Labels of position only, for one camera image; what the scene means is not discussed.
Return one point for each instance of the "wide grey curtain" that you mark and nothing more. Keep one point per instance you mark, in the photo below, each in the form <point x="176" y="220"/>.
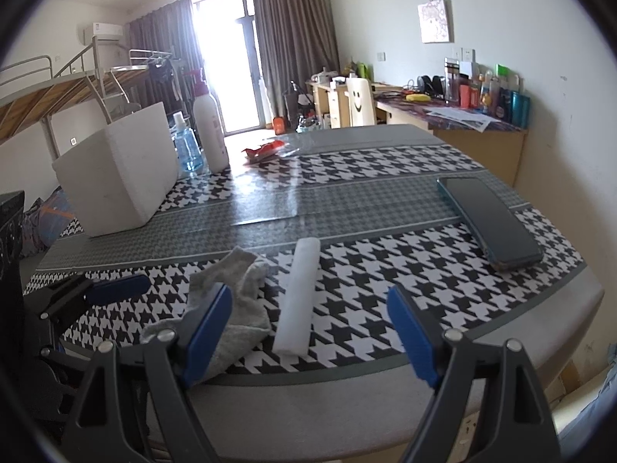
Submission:
<point x="294" y="48"/>

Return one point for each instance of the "yellow banana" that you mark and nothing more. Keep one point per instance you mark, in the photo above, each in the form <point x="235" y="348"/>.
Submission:
<point x="418" y="98"/>

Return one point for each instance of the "wooden desk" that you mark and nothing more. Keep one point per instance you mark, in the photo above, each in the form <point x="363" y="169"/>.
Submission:
<point x="482" y="149"/>

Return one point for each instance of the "red snack packet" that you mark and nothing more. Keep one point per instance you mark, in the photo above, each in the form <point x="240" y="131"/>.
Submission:
<point x="260" y="152"/>

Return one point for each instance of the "white foam box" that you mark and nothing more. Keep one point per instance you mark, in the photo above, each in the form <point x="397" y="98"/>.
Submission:
<point x="115" y="178"/>

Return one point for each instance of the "houndstooth tablecloth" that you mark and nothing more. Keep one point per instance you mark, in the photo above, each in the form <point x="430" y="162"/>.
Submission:
<point x="376" y="202"/>

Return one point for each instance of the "dark cased smartphone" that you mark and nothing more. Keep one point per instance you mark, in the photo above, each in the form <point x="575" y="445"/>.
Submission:
<point x="491" y="226"/>

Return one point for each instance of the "white foam roll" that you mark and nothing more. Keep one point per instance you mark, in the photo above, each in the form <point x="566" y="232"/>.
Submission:
<point x="296" y="299"/>

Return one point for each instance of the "cartoon wall picture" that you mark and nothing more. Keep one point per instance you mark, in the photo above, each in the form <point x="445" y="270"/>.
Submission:
<point x="435" y="21"/>

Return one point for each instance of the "dark hanging clothes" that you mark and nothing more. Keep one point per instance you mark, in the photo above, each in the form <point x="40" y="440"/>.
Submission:
<point x="161" y="72"/>

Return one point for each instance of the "clear plastic wrapper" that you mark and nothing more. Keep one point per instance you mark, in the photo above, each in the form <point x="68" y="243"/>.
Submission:
<point x="300" y="145"/>

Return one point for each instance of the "white air conditioner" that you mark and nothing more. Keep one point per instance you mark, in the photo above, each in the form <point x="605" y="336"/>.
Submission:
<point x="103" y="33"/>

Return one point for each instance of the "row of toiletry bottles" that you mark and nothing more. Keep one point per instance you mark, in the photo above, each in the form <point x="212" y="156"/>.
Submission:
<point x="487" y="96"/>

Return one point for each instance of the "metal bunk bed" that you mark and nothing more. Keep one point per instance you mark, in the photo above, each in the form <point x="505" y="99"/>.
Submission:
<point x="48" y="91"/>

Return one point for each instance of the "white red-pump lotion bottle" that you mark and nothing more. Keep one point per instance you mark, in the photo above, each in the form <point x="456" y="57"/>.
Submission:
<point x="210" y="130"/>

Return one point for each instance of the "dark grey curtain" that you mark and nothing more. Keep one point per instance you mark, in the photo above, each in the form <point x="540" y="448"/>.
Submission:
<point x="164" y="33"/>

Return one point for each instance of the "black headphones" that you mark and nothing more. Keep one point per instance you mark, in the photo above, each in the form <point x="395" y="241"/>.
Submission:
<point x="429" y="84"/>

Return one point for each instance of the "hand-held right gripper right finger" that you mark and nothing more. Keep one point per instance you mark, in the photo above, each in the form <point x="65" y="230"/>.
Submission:
<point x="414" y="342"/>

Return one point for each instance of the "printed paper sheets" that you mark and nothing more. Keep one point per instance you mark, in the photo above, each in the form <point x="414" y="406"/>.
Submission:
<point x="462" y="118"/>

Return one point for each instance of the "colourful bedding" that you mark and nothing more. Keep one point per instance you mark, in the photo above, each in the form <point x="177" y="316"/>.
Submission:
<point x="50" y="217"/>

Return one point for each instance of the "glass balcony door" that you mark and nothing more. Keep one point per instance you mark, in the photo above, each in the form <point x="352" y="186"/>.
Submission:
<point x="226" y="58"/>

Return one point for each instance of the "person's blue jeans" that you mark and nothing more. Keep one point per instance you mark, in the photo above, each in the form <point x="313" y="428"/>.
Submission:
<point x="595" y="400"/>

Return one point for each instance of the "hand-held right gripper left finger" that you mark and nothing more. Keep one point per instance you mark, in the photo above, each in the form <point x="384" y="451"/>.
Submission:
<point x="209" y="337"/>

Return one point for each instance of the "white wall switch panel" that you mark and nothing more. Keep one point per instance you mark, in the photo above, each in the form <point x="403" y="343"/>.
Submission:
<point x="463" y="55"/>

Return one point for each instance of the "green carton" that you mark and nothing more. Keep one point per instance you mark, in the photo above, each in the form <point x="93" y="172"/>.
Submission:
<point x="364" y="71"/>

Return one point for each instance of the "grey cloth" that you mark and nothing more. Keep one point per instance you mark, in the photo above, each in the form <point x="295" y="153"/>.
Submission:
<point x="243" y="270"/>

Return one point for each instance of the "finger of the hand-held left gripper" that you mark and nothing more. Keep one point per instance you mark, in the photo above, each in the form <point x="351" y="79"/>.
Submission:
<point x="118" y="290"/>

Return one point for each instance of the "wooden smiley face chair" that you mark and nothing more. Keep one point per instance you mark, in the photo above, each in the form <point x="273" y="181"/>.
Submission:
<point x="360" y="106"/>

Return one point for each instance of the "blue water bottle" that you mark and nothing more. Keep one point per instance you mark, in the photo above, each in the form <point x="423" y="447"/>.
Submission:
<point x="188" y="149"/>

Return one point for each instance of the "orange bag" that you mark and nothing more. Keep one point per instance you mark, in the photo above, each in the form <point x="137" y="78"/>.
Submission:
<point x="278" y="124"/>

